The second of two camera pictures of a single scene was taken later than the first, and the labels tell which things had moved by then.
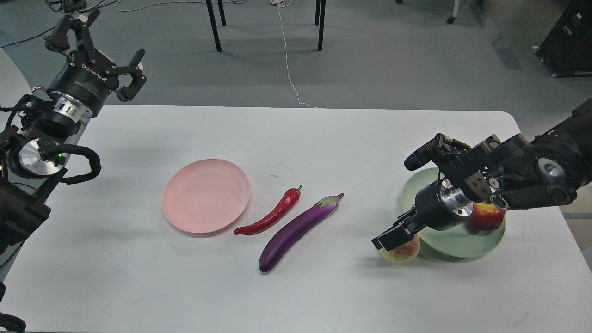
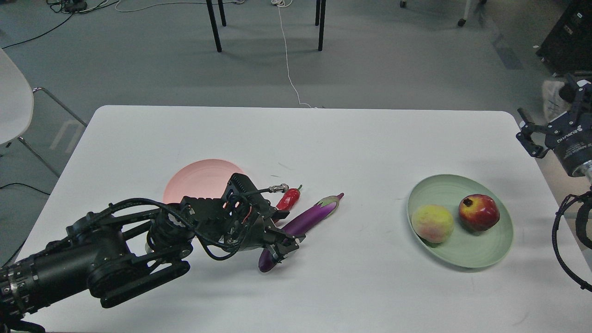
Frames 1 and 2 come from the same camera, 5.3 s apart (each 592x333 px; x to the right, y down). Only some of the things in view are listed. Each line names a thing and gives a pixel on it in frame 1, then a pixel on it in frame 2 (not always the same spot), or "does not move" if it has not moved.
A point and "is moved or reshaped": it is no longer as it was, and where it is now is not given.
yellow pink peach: x=404 y=253 is moved or reshaped
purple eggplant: x=280 y=245 does not move
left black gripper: x=86 y=77 → x=248 y=232
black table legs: x=215 y=31 does not move
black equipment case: x=567 y=50 does not move
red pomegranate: x=485 y=216 does not move
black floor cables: x=72 y=6 does not move
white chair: x=14 y=87 does not move
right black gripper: x=440 y=206 → x=570 y=136
